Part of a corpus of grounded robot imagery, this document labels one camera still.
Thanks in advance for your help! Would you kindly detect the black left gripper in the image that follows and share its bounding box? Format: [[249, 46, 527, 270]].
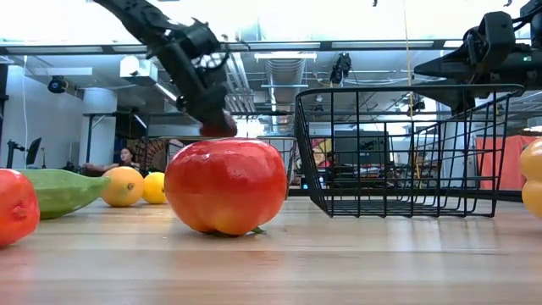
[[146, 17, 234, 128]]

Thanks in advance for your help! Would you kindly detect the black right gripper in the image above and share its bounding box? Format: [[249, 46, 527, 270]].
[[413, 11, 542, 114]]

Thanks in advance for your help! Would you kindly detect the yellow lemon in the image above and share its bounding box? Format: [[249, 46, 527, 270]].
[[141, 171, 167, 205]]

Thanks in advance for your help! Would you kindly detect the orange fruit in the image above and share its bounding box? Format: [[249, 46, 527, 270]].
[[100, 165, 146, 208]]

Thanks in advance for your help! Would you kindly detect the yellow bell pepper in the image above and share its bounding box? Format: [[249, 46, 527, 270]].
[[518, 138, 542, 219]]

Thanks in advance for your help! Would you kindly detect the green pepper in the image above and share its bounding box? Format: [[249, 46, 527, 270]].
[[15, 168, 112, 220]]

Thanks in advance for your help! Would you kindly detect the white ceiling air unit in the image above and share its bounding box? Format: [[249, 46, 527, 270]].
[[119, 54, 159, 86]]

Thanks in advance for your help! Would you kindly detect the person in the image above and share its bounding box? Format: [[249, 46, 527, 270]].
[[80, 147, 141, 177]]

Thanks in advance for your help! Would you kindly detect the orange partition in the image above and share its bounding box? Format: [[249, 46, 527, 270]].
[[474, 134, 542, 191]]

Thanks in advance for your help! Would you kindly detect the large black screen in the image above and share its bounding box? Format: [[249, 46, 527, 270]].
[[333, 129, 391, 167]]

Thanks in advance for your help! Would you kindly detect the black hanging ceiling device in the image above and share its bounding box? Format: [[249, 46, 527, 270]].
[[329, 52, 353, 86]]

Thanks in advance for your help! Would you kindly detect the colourful poster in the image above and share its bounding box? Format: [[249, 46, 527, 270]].
[[311, 137, 335, 170]]

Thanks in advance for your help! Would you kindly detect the black ceiling spotlight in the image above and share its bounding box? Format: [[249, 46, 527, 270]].
[[46, 75, 69, 95]]

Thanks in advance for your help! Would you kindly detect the black computer monitor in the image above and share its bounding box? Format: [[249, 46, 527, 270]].
[[25, 136, 43, 167]]

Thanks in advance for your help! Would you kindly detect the black monitor stand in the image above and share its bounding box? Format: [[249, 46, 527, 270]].
[[5, 139, 25, 169]]

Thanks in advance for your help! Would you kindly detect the orange carrot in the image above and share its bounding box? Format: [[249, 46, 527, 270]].
[[0, 168, 41, 248]]

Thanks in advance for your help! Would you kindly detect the black wire basket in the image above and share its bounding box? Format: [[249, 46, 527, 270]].
[[294, 83, 526, 219]]

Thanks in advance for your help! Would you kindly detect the yellow hanging cord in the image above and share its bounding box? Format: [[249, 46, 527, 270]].
[[401, 0, 421, 181]]

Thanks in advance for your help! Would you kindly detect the silver ceiling duct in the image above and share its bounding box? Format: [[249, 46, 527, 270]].
[[264, 58, 307, 136]]

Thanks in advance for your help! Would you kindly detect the copper wire basket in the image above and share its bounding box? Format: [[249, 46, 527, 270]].
[[146, 135, 297, 200]]

